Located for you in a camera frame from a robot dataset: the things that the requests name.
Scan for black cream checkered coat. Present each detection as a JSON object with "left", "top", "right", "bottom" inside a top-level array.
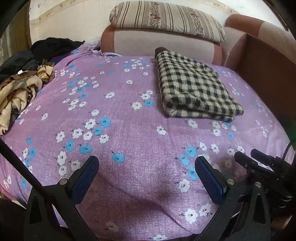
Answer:
[{"left": 154, "top": 47, "right": 244, "bottom": 123}]

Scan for purple floral bed sheet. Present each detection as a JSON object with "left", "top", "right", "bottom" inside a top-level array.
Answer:
[{"left": 3, "top": 52, "right": 289, "bottom": 240}]

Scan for brown cream patterned garment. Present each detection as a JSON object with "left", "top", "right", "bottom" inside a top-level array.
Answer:
[{"left": 1, "top": 62, "right": 55, "bottom": 135}]

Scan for red blue garment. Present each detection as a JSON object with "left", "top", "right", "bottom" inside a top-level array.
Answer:
[{"left": 48, "top": 53, "right": 71, "bottom": 65}]

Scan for striped beige pillow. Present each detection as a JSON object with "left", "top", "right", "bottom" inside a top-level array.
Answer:
[{"left": 109, "top": 1, "right": 226, "bottom": 43}]

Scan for black garment pile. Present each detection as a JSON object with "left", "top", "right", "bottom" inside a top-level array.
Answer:
[{"left": 1, "top": 37, "right": 83, "bottom": 82}]

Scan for pink folded blanket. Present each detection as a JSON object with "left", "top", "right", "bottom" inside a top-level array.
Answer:
[{"left": 100, "top": 25, "right": 247, "bottom": 69}]

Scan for wooden wardrobe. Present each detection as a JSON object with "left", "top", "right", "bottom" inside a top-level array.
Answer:
[{"left": 1, "top": 1, "right": 32, "bottom": 65}]

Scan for black cable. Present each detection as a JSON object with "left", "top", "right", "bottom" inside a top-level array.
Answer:
[{"left": 0, "top": 138, "right": 45, "bottom": 193}]

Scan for brown wooden bed frame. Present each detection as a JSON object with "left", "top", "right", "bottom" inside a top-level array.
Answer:
[{"left": 225, "top": 14, "right": 296, "bottom": 140}]

